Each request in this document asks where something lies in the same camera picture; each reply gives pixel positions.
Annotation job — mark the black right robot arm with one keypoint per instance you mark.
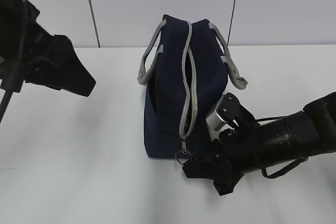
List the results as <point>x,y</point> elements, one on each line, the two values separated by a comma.
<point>290,140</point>

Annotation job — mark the navy blue lunch bag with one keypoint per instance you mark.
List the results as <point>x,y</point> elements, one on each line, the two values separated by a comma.
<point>185,69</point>

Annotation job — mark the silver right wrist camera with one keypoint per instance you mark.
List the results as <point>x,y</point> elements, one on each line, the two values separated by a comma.
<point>224,112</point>

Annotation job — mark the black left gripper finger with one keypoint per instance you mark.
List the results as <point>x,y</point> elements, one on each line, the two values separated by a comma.
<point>75,78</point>

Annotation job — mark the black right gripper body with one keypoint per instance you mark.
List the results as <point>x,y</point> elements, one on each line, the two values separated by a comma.
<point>241,145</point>

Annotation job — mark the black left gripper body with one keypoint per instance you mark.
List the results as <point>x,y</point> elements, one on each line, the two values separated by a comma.
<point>28,52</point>

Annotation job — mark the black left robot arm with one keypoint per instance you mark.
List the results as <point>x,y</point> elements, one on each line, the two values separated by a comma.
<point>30,54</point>

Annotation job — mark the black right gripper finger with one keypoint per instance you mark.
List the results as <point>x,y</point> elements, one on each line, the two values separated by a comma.
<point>226,183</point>
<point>215,167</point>

